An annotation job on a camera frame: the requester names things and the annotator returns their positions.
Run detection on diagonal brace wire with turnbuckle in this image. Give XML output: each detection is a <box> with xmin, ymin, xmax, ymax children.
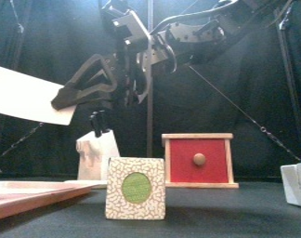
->
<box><xmin>186</xmin><ymin>64</ymin><xmax>301</xmax><ymax>164</ymax></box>
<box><xmin>0</xmin><ymin>122</ymin><xmax>45</xmax><ymax>165</ymax></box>

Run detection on black knife handle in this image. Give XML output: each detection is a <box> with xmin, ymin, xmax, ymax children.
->
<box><xmin>98</xmin><ymin>110</ymin><xmax>113</xmax><ymax>135</ymax></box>
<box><xmin>89</xmin><ymin>112</ymin><xmax>102</xmax><ymax>139</ymax></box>

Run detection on white foam block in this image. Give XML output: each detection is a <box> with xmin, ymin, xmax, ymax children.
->
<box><xmin>280</xmin><ymin>162</ymin><xmax>301</xmax><ymax>209</ymax></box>

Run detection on thin metal frame pole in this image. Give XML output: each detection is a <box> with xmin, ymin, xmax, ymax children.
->
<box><xmin>146</xmin><ymin>0</ymin><xmax>155</xmax><ymax>158</ymax></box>

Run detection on red wooden drawer box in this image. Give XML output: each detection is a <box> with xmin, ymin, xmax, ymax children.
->
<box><xmin>161</xmin><ymin>132</ymin><xmax>239</xmax><ymax>190</ymax></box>

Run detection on black frame post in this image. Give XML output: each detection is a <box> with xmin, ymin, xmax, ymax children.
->
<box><xmin>275</xmin><ymin>5</ymin><xmax>301</xmax><ymax>156</ymax></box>

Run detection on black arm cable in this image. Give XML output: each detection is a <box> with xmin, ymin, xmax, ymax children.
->
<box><xmin>150</xmin><ymin>0</ymin><xmax>242</xmax><ymax>35</ymax></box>

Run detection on white toy cleaver knife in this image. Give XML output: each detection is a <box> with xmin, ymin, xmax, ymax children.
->
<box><xmin>0</xmin><ymin>64</ymin><xmax>79</xmax><ymax>126</ymax></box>

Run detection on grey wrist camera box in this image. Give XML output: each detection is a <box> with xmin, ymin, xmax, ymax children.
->
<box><xmin>101</xmin><ymin>0</ymin><xmax>153</xmax><ymax>54</ymax></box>

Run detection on pink plastic tray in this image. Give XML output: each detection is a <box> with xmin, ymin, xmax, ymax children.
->
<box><xmin>0</xmin><ymin>179</ymin><xmax>109</xmax><ymax>223</ymax></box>

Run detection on crackle box with green oval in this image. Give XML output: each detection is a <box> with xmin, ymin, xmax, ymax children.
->
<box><xmin>105</xmin><ymin>156</ymin><xmax>169</xmax><ymax>221</ymax></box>

